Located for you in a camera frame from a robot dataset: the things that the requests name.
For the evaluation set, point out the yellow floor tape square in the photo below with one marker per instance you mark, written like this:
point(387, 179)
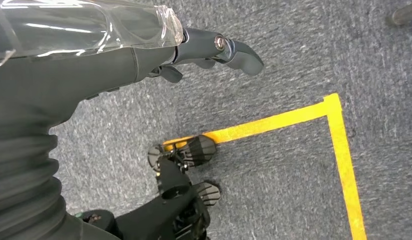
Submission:
point(338, 149)

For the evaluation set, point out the black robot right foot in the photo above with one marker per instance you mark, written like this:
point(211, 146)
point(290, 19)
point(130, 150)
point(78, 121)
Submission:
point(210, 193)

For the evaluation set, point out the black robot left leg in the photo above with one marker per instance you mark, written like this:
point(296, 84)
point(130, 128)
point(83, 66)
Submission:
point(152, 218)

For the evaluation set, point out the dark grey floor object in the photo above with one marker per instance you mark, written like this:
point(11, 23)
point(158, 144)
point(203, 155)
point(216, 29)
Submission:
point(406, 14)

